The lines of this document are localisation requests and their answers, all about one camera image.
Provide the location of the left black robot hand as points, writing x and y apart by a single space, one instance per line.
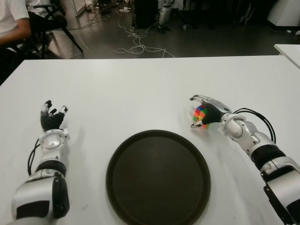
51 122

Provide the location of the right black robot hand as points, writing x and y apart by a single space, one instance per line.
214 113

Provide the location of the multicoloured Rubik's cube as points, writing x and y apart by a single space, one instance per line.
200 112

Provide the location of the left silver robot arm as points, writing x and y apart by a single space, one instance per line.
52 143

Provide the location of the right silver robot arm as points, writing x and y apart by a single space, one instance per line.
236 129

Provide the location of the dark round plate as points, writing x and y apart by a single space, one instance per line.
159 178

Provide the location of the white side table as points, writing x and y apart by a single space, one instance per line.
290 50

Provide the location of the black chair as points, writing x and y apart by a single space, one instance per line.
54 22

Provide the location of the person in white shirt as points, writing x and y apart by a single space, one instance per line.
9 18

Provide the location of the silver standing robot leg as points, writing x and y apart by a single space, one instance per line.
164 14

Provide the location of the white panel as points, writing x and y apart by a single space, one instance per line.
78 7

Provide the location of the black cabinet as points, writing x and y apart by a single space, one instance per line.
145 14

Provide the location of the white cabinet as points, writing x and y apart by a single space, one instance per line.
286 11

